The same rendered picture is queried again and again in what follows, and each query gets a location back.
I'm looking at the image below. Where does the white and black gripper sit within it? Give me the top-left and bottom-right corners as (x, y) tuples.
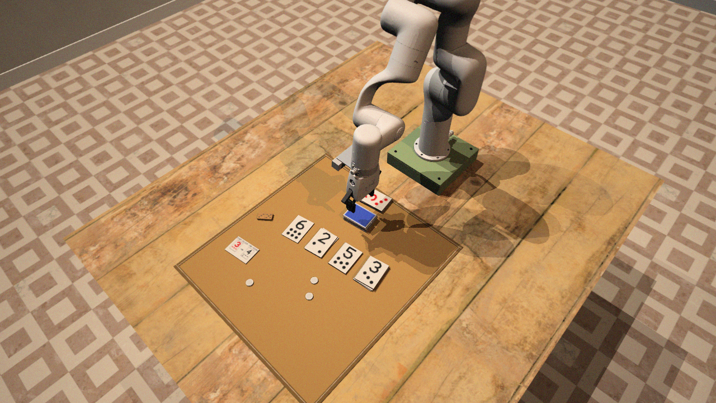
(341, 164), (381, 213)

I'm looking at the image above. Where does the white rules card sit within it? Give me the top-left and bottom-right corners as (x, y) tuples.
(225, 236), (259, 264)

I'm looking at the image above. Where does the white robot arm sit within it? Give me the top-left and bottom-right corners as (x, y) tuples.
(332, 0), (487, 176)

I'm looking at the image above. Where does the brown square mat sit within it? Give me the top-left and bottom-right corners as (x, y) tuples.
(179, 157), (457, 403)

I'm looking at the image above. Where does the tan flat mat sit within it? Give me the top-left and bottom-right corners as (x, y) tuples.
(174, 153), (463, 403)

